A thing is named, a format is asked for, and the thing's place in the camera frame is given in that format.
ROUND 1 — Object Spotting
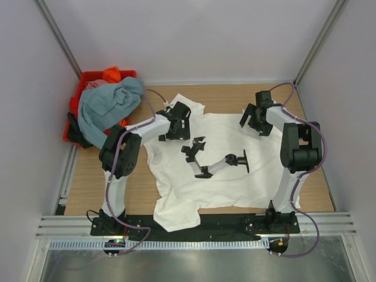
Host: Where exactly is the left aluminium frame post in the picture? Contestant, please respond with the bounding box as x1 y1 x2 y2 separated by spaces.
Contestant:
33 0 82 79

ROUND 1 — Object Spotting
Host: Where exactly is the slotted cable duct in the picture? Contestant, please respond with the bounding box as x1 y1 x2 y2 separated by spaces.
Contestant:
49 238 269 251

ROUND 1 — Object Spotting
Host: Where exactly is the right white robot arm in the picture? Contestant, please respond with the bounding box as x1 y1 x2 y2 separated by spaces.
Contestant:
240 90 323 233

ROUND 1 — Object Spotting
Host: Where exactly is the black t-shirt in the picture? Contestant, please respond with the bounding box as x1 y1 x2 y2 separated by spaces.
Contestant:
66 112 93 149

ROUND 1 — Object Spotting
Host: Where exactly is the pink t-shirt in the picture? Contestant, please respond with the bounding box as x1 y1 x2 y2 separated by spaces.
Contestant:
84 79 108 90

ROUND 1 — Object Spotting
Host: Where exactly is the aluminium frame rail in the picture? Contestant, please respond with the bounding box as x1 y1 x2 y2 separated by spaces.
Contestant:
35 212 357 239

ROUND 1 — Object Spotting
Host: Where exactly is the blue-grey t-shirt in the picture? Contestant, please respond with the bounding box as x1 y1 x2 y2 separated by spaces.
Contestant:
78 77 144 149

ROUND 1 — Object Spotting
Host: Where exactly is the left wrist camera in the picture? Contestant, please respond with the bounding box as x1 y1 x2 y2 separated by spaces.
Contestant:
163 101 175 110

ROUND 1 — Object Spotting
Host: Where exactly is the aluminium frame post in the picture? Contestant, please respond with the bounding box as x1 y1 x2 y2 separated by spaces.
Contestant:
33 0 82 79
293 0 349 89

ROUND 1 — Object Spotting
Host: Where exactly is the white printed t-shirt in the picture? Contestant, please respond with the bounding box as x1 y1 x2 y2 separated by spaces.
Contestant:
145 95 298 232

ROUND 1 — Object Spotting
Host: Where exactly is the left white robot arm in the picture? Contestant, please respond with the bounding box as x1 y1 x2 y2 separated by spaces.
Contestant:
97 102 191 235

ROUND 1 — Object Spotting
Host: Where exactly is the right aluminium frame post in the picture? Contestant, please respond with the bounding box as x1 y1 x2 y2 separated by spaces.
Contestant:
293 0 349 89

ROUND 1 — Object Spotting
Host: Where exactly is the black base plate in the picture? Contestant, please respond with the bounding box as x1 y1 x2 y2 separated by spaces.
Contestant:
90 213 300 243

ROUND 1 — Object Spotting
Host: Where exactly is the orange t-shirt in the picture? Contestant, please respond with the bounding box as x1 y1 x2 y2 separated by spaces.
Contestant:
102 66 132 130

